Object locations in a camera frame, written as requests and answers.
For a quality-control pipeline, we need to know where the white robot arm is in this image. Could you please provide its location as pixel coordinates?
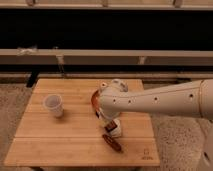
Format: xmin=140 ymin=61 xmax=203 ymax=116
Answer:
xmin=98 ymin=79 xmax=213 ymax=121

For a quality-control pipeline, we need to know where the brown red-tipped object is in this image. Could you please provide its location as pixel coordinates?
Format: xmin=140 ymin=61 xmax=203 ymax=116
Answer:
xmin=102 ymin=134 xmax=122 ymax=152

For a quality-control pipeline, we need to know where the orange plate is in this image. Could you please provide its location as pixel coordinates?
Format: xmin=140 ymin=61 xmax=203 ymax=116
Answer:
xmin=91 ymin=90 xmax=99 ymax=111

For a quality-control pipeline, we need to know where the small white bottle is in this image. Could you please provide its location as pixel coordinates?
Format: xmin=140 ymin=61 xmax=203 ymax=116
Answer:
xmin=100 ymin=82 xmax=108 ymax=90

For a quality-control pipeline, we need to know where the wooden table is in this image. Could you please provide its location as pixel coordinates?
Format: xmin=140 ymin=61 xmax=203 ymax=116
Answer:
xmin=4 ymin=79 xmax=160 ymax=167

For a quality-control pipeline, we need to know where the wooden shelf rail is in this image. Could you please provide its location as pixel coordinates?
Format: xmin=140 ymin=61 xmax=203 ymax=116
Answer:
xmin=0 ymin=48 xmax=213 ymax=65

